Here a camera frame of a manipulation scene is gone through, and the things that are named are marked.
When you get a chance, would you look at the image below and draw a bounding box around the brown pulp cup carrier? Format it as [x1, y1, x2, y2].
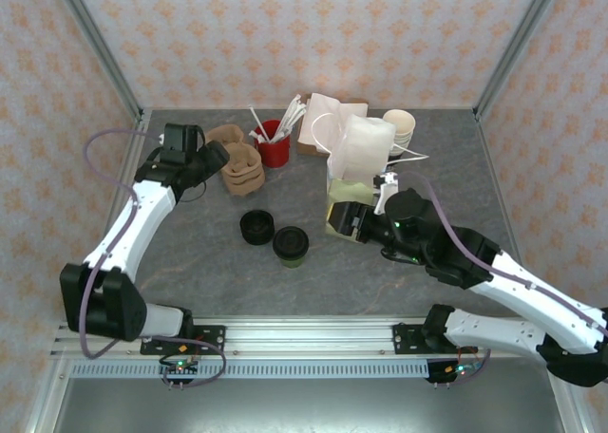
[221, 141, 263, 180]
[204, 124, 249, 155]
[226, 169, 266, 198]

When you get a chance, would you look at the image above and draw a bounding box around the green cup with black lid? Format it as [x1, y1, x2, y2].
[272, 226, 311, 270]

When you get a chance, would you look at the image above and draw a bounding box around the white paper carry bag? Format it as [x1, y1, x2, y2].
[311, 112, 429, 245]

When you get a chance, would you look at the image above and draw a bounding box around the black lidded coffee cup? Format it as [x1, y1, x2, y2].
[239, 208, 276, 247]

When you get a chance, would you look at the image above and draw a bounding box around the white wrapped straw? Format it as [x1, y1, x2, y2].
[278, 99, 306, 138]
[275, 94, 299, 140]
[282, 105, 312, 136]
[249, 106, 267, 143]

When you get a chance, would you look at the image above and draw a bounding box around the red straw holder cup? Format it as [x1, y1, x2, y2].
[254, 119, 292, 168]

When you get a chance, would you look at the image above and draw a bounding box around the cardboard napkin box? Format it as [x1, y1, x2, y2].
[296, 92, 371, 158]

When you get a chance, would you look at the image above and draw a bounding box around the white paper napkin stack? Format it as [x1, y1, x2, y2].
[299, 93, 355, 144]

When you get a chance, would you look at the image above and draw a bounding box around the small circuit board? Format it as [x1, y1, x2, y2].
[427, 359, 485, 385]
[159, 356, 200, 382]

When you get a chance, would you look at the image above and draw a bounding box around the grey metal panel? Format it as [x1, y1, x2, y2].
[28, 378, 585, 433]

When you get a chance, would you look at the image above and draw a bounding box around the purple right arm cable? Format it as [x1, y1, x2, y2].
[402, 170, 608, 387]

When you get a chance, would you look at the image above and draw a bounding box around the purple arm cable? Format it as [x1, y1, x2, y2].
[78, 127, 228, 389]
[402, 170, 608, 387]

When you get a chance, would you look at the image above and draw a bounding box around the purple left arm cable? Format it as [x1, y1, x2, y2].
[78, 127, 228, 389]

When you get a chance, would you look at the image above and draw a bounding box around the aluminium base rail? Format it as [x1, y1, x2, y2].
[49, 315, 571, 358]

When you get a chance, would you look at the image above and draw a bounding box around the aluminium frame post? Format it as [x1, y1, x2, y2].
[472, 0, 566, 121]
[49, 0, 146, 121]

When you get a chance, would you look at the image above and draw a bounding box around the slotted grey cable duct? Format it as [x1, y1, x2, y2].
[70, 360, 431, 380]

